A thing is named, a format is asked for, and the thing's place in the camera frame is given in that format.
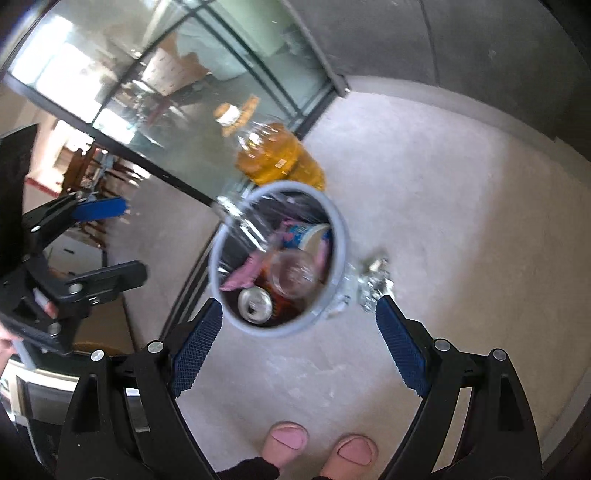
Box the pink foil snack wrapper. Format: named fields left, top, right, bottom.
left=219, top=221, right=297, bottom=292

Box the silver foil wrapper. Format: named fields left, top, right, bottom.
left=342, top=251, right=394, bottom=312

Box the orange red plastic drink bottle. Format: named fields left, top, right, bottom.
left=256, top=272, right=307, bottom=325

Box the clear glass jar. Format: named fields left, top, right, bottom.
left=217, top=195, right=318, bottom=299

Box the grey trash bin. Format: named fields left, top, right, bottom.
left=209, top=181, right=353, bottom=338

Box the person's left hand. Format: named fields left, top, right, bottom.
left=0, top=294, right=59, bottom=370

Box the aluminium drink can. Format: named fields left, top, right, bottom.
left=238, top=286, right=273, bottom=325

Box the pink slipper right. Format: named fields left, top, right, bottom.
left=320, top=434, right=379, bottom=480

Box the pink slipper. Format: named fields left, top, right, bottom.
left=320, top=434, right=379, bottom=480
left=260, top=422, right=308, bottom=470

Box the pink slipper left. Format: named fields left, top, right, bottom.
left=260, top=422, right=308, bottom=470

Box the yellow cooking oil jug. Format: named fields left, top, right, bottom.
left=213, top=96, right=325, bottom=191

